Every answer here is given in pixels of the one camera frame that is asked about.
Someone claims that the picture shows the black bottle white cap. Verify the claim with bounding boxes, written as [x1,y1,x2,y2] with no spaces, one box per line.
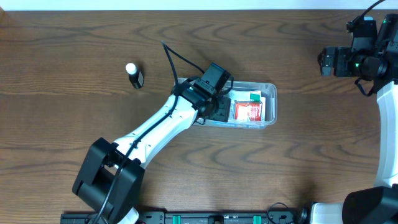
[125,63,144,89]

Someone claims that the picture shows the clear plastic container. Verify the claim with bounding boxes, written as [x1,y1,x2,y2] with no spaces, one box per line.
[172,77,277,130]

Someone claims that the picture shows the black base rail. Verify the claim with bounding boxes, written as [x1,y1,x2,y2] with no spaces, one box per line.
[60,210,312,224]

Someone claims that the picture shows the white green medicine box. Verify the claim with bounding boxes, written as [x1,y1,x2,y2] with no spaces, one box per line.
[228,90,266,103]

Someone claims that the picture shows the red white Panadol box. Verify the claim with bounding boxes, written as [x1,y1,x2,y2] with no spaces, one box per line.
[234,101,264,122]

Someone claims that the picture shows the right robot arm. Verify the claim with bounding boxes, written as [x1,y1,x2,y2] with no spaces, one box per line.
[307,14,397,223]

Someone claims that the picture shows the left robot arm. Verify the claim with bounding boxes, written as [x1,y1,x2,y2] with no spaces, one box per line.
[72,78,231,223]

